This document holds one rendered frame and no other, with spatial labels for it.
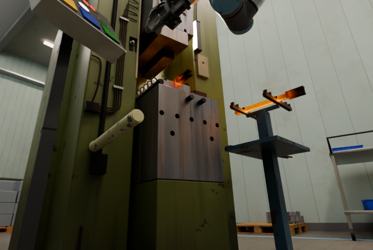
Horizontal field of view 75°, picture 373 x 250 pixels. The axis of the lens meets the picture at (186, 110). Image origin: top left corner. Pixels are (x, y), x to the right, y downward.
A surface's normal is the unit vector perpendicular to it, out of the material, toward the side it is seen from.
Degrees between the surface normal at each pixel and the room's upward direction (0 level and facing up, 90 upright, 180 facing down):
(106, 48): 150
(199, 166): 90
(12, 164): 90
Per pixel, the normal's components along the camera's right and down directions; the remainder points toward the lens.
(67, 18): 0.46, 0.69
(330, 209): -0.62, -0.29
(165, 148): 0.58, -0.33
